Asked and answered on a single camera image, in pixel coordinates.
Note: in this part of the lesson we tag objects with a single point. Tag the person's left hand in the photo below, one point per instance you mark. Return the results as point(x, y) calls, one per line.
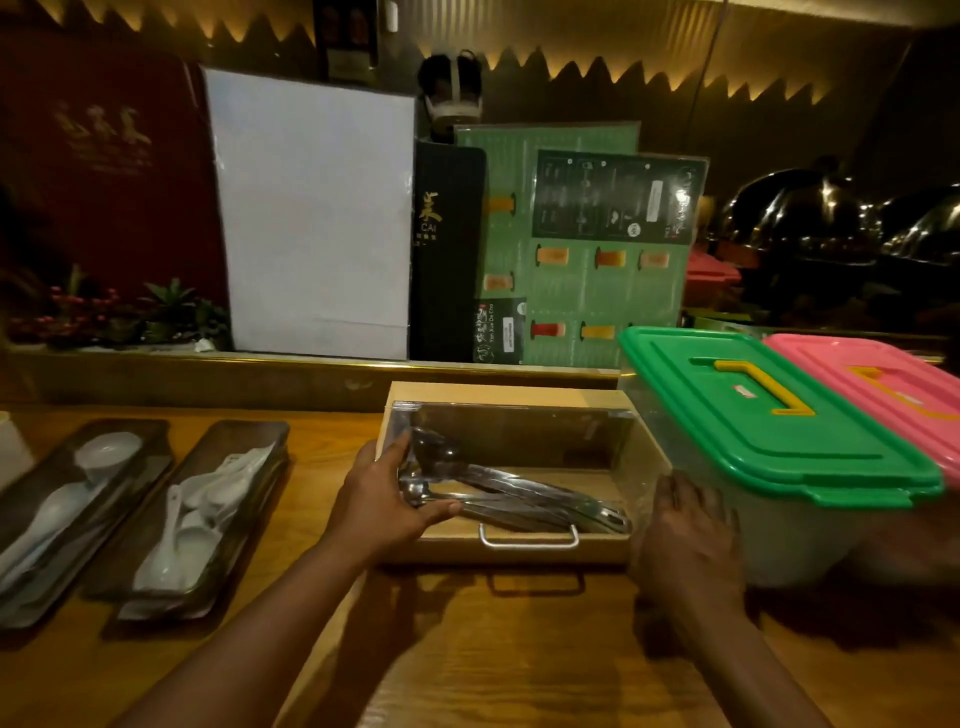
point(375, 510)

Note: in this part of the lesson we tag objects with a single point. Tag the person's right hand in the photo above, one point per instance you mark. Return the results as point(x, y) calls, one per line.
point(686, 555)

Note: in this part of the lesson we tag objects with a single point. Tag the person's left thumb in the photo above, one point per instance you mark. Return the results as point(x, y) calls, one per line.
point(435, 513)

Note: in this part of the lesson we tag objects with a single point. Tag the person's right fingers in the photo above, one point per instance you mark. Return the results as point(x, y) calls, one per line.
point(694, 501)

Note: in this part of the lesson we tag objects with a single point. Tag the wooden box with clear lid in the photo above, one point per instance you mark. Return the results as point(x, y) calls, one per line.
point(525, 401)

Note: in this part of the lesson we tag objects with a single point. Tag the person's right forearm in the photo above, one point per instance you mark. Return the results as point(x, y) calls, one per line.
point(742, 667)

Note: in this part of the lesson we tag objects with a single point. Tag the person's left forearm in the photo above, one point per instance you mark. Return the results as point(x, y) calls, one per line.
point(255, 637)

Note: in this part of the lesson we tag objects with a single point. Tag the pile of metal spoons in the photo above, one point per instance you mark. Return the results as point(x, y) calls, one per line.
point(517, 491)

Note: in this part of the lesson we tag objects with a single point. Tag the clear container with green lid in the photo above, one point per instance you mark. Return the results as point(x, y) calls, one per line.
point(757, 420)

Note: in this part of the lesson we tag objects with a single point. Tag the small black card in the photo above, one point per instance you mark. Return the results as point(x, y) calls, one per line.
point(499, 331)

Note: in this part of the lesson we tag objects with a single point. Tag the dark rectangular spoon tray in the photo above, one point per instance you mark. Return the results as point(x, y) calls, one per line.
point(142, 450)
point(247, 439)

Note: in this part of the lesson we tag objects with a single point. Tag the clear container with pink lid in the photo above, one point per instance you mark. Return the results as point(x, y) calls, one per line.
point(877, 382)

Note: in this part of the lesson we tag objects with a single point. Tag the red plastic container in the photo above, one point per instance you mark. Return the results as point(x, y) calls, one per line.
point(709, 274)

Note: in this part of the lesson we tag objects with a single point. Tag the green laminated menu sheet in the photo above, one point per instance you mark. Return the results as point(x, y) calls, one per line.
point(585, 300)

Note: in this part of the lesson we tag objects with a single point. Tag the pile of white ceramic spoons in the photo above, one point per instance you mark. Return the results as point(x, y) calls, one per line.
point(52, 510)
point(195, 517)

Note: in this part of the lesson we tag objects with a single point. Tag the black menu book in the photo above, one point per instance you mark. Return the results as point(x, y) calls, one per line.
point(446, 255)

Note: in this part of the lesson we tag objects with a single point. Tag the steel chafing dish dome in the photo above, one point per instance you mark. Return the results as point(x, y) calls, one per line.
point(926, 225)
point(787, 210)

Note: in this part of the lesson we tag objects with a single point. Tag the dark laminated menu card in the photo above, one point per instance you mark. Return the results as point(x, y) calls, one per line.
point(615, 195)

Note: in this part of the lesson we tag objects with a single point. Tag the white blank board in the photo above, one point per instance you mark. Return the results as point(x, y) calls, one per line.
point(315, 217)

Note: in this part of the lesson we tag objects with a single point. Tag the decorative plants with red berries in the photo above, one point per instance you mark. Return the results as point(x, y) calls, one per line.
point(112, 315)

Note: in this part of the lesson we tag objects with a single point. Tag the black and white headset device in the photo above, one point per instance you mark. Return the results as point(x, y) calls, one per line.
point(450, 90)

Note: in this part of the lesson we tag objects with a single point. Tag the dark red menu book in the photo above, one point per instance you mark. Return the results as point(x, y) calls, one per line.
point(105, 172)

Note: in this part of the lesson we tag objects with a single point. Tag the dark framed picture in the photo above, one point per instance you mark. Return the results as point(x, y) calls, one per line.
point(346, 41)

